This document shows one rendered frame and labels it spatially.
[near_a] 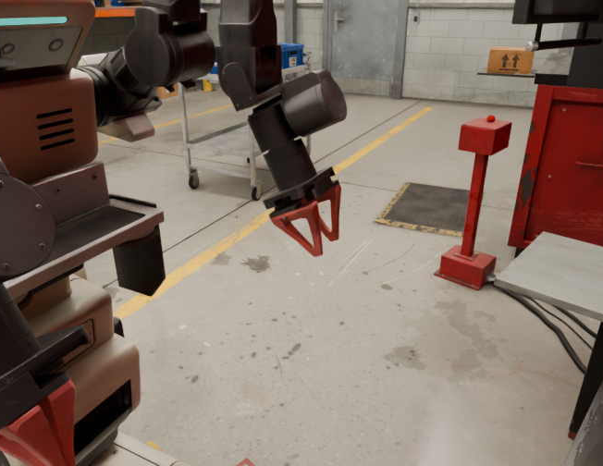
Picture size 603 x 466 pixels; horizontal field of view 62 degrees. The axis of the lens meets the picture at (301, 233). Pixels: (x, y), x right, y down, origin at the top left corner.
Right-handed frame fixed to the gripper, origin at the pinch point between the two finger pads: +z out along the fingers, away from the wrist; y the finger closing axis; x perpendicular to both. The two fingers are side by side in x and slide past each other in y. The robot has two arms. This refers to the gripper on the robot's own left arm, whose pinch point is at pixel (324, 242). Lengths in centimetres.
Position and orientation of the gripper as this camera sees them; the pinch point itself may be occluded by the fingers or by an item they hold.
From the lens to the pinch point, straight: 69.8
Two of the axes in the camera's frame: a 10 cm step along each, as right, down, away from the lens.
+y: 4.6, -3.7, 8.1
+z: 4.0, 9.0, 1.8
